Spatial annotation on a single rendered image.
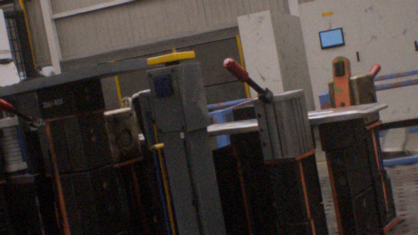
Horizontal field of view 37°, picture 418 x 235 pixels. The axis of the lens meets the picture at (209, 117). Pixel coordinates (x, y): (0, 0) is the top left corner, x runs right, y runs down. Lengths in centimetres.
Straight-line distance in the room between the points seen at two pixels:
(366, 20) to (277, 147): 822
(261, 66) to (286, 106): 833
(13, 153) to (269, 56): 799
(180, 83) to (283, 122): 21
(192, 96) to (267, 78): 838
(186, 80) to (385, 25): 833
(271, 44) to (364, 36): 133
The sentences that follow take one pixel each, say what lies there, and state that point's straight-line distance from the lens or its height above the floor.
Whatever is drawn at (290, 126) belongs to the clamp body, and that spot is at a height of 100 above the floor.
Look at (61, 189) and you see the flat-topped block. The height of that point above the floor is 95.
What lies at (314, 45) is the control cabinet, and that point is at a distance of 936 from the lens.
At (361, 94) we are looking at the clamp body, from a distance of 144.
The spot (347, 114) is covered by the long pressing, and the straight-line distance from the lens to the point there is 120.
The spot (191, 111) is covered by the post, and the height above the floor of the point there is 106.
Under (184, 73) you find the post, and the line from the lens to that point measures 105.
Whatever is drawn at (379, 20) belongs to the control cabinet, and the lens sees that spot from 933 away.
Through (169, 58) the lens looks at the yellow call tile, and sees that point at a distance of 105.
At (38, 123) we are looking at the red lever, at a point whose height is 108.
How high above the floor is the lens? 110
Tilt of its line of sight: 3 degrees down
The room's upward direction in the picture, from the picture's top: 10 degrees counter-clockwise
